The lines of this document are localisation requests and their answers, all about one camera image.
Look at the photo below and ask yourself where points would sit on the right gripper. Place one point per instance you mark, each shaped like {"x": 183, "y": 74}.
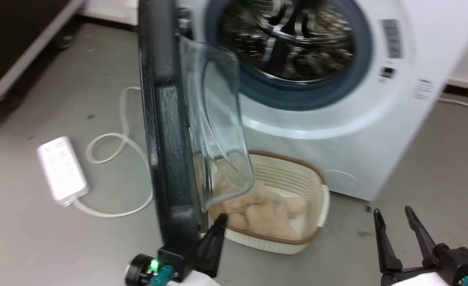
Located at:
{"x": 456, "y": 266}

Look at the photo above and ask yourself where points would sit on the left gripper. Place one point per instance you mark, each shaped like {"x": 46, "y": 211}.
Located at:
{"x": 170, "y": 264}

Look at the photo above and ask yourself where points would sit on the black washing machine door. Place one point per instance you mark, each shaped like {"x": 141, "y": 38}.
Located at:
{"x": 170, "y": 119}

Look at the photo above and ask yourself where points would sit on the white front-load washing machine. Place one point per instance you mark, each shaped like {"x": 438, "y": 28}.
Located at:
{"x": 337, "y": 119}

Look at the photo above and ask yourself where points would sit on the beige plush clothing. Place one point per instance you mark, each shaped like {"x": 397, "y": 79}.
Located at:
{"x": 265, "y": 210}

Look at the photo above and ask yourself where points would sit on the cream laundry basket brown rim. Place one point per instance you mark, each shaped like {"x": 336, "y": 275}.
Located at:
{"x": 293, "y": 171}

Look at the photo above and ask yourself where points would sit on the white power strip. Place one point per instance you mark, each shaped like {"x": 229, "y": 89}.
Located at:
{"x": 62, "y": 171}

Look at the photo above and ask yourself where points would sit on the grey label sticker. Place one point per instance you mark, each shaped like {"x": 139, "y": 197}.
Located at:
{"x": 391, "y": 39}

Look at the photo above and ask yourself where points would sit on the black case with metal edge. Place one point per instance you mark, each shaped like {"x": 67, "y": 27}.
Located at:
{"x": 7, "y": 35}

